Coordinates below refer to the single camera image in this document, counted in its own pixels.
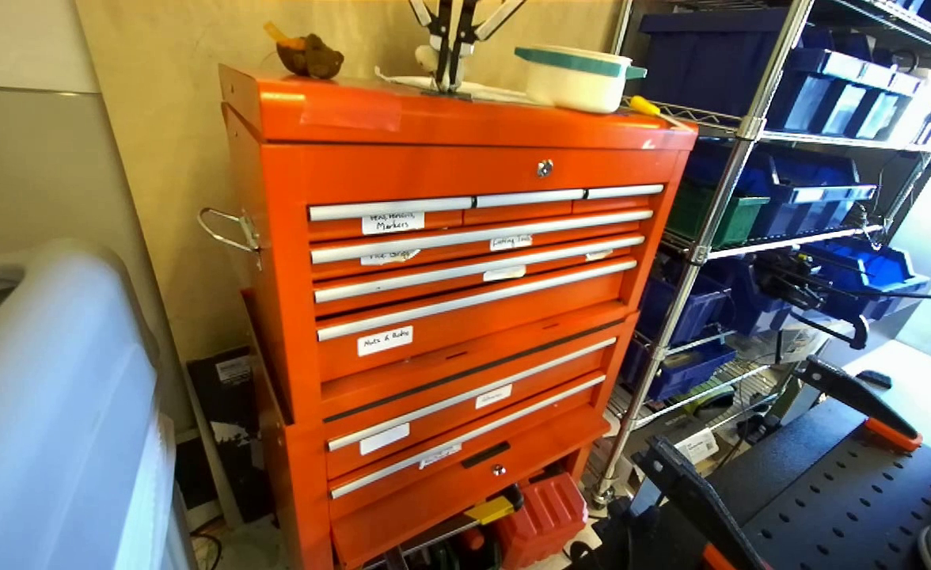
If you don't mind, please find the white plastic storage bin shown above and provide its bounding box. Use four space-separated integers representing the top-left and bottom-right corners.
0 238 191 570

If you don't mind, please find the blue storage bin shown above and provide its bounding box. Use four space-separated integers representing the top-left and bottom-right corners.
767 45 871 140
808 238 931 321
857 62 931 145
750 154 885 242

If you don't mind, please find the white paper sheet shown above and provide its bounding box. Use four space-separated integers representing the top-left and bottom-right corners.
370 66 539 109

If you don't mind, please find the brown toy bird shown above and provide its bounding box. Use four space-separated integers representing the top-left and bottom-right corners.
262 23 349 83

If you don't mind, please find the large dark blue bin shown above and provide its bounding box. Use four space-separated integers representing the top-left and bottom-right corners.
638 7 802 90

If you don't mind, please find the metal wire shelf rack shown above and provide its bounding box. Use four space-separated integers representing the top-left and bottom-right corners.
590 0 931 500

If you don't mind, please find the black flat panel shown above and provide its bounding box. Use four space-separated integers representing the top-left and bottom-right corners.
184 345 279 533

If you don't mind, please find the black power tool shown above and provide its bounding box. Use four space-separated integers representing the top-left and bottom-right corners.
759 251 931 353

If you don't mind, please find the white pot with teal rim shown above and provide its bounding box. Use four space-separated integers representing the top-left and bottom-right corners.
514 45 649 116

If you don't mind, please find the chrome chest side handle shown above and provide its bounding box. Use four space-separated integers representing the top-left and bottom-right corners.
192 204 267 258

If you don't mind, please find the yellow handled white knife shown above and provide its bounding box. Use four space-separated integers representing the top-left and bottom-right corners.
625 91 668 123

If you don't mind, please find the black clamp with orange handle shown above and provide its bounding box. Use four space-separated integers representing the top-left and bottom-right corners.
633 437 777 570
794 358 925 458

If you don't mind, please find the green storage bin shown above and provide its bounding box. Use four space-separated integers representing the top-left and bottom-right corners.
666 188 772 251

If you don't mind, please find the orange metal tool chest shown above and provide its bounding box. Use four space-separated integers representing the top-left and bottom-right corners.
220 60 699 570

